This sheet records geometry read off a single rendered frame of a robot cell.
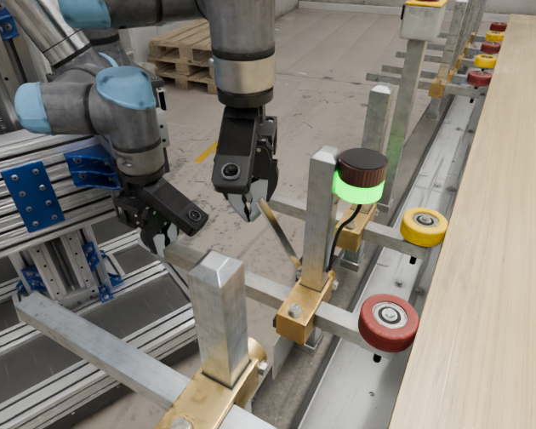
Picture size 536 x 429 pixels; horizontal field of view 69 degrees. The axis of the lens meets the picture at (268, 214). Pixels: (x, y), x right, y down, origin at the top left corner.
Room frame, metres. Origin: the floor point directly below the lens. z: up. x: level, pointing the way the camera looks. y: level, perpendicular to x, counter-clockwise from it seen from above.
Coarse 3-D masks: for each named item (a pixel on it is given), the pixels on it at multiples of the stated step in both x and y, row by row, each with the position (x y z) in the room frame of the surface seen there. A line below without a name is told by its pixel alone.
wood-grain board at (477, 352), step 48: (528, 48) 1.83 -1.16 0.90; (528, 96) 1.23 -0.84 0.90; (480, 144) 0.89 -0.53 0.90; (528, 144) 0.89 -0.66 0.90; (480, 192) 0.67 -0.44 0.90; (528, 192) 0.67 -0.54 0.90; (480, 240) 0.52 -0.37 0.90; (528, 240) 0.52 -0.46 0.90; (432, 288) 0.41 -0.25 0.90; (480, 288) 0.41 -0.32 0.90; (528, 288) 0.41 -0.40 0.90; (432, 336) 0.32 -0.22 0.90; (480, 336) 0.32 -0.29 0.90; (528, 336) 0.32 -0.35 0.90; (432, 384) 0.25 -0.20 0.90; (480, 384) 0.25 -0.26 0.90; (528, 384) 0.25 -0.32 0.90
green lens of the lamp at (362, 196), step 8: (336, 184) 0.43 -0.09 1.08; (344, 184) 0.41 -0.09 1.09; (336, 192) 0.42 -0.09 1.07; (344, 192) 0.41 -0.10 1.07; (352, 192) 0.40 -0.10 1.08; (360, 192) 0.40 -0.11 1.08; (368, 192) 0.40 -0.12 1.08; (376, 192) 0.40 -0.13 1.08; (352, 200) 0.40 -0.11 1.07; (360, 200) 0.40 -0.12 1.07; (368, 200) 0.40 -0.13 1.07; (376, 200) 0.41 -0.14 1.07
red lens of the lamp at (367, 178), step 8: (344, 168) 0.41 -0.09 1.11; (352, 168) 0.41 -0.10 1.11; (384, 168) 0.41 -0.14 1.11; (344, 176) 0.41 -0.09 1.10; (352, 176) 0.40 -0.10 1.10; (360, 176) 0.40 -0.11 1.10; (368, 176) 0.40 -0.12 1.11; (376, 176) 0.40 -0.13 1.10; (384, 176) 0.41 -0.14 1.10; (352, 184) 0.40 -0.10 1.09; (360, 184) 0.40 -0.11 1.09; (368, 184) 0.40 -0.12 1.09; (376, 184) 0.40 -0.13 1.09
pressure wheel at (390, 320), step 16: (368, 304) 0.37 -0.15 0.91; (384, 304) 0.37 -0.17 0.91; (400, 304) 0.37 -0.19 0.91; (368, 320) 0.34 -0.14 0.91; (384, 320) 0.35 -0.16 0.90; (400, 320) 0.35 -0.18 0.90; (416, 320) 0.34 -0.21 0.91; (368, 336) 0.33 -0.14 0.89; (384, 336) 0.32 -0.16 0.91; (400, 336) 0.32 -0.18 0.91
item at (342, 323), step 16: (176, 256) 0.52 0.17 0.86; (192, 256) 0.52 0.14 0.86; (256, 288) 0.45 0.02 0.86; (272, 288) 0.45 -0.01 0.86; (288, 288) 0.44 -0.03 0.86; (272, 304) 0.43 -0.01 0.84; (320, 320) 0.39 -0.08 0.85; (336, 320) 0.38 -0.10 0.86; (352, 320) 0.38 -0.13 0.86; (352, 336) 0.36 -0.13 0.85; (384, 352) 0.34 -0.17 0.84
